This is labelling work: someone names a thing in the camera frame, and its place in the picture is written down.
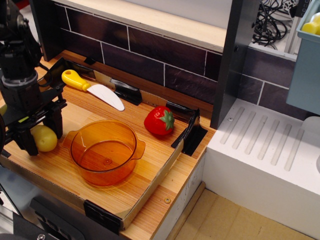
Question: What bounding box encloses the dark grey vertical post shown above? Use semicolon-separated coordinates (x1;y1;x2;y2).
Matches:
210;0;260;129

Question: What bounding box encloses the black cable bundle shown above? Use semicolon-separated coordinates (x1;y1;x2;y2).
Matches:
251;0;298;50

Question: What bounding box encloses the yellow toy in bin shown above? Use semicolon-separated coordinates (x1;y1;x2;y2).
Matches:
301;12;320;36

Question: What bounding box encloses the green toy pear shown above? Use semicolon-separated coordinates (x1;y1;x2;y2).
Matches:
0;104;8;116

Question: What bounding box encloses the yellow toy potato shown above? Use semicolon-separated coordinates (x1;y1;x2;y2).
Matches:
30;125;58;152

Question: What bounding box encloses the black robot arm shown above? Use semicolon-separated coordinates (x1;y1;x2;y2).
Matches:
0;0;67;156

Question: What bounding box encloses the white toy sink drainboard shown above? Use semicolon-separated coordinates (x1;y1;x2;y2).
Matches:
202;99;320;239

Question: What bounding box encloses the orange transparent plastic pot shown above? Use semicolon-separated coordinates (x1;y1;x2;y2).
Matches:
62;120;146;186

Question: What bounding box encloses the cardboard fence with black tape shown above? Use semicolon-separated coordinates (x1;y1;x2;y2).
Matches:
0;56;209;235

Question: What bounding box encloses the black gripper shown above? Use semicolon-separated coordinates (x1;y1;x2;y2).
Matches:
0;81;67;156

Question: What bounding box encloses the red toy strawberry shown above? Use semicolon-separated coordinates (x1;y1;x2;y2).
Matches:
144;106;175;136

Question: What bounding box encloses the yellow handled white toy knife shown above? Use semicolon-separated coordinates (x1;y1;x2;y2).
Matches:
61;69;125;112

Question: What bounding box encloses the teal plastic bin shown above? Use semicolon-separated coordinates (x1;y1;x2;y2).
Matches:
286;0;320;115

